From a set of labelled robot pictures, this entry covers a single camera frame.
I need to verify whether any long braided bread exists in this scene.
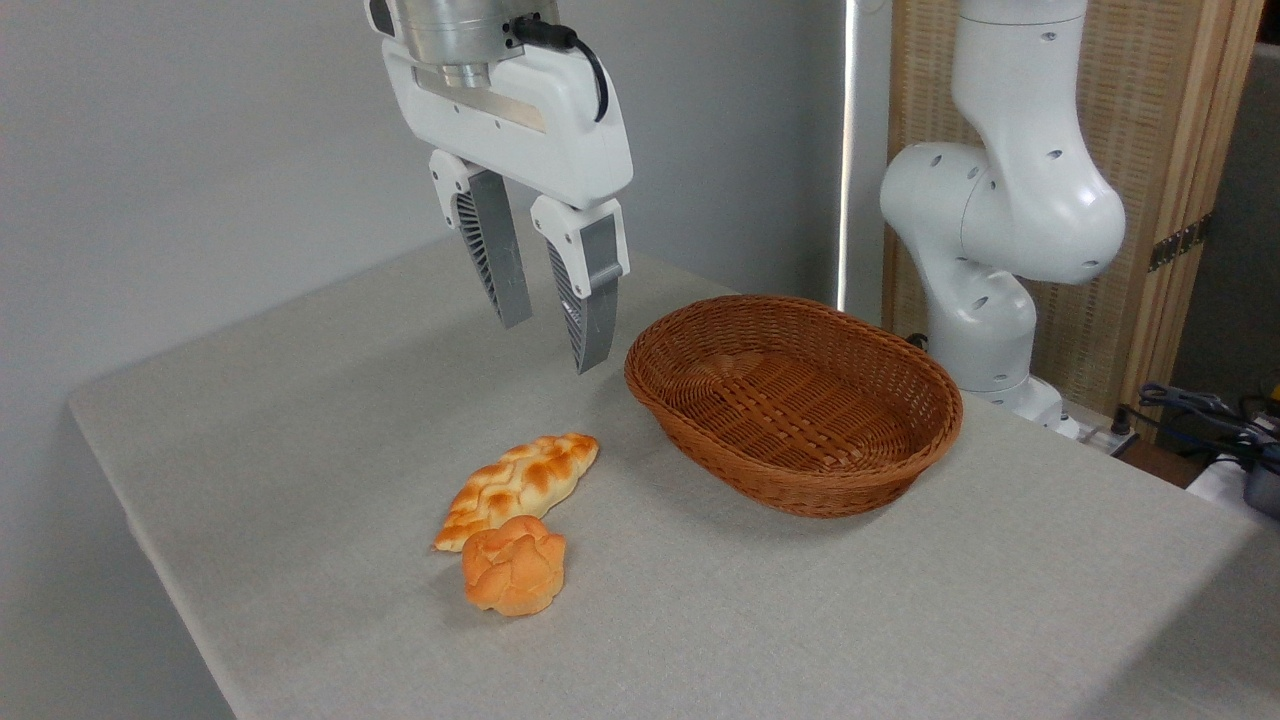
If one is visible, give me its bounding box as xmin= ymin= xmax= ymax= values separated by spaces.
xmin=433 ymin=432 xmax=601 ymax=554

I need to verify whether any white cloth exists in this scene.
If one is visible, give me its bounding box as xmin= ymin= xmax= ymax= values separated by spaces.
xmin=1186 ymin=453 xmax=1251 ymax=513

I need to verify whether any wooden rattan folding screen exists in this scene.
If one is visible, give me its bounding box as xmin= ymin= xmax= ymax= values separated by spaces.
xmin=882 ymin=0 xmax=1267 ymax=442

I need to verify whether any grey tablecloth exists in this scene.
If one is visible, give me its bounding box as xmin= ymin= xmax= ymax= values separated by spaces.
xmin=68 ymin=232 xmax=1280 ymax=720

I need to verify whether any round orange bread bun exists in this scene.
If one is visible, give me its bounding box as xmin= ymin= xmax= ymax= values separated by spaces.
xmin=461 ymin=515 xmax=568 ymax=618

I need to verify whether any dark metal screen hinge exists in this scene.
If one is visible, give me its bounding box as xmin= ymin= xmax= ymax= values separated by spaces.
xmin=1147 ymin=214 xmax=1214 ymax=274

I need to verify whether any brown oval wicker basket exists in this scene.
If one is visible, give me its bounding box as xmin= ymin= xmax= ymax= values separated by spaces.
xmin=624 ymin=294 xmax=965 ymax=520

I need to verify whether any blue and black cable bundle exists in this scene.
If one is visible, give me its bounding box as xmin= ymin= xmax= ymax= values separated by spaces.
xmin=1134 ymin=382 xmax=1280 ymax=453

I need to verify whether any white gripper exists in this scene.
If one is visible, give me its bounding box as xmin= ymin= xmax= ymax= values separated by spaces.
xmin=381 ymin=38 xmax=635 ymax=376

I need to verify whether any white vertical light strip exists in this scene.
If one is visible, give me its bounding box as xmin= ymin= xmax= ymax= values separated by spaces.
xmin=837 ymin=0 xmax=862 ymax=312

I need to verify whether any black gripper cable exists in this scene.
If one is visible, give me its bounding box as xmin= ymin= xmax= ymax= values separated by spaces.
xmin=510 ymin=14 xmax=610 ymax=124

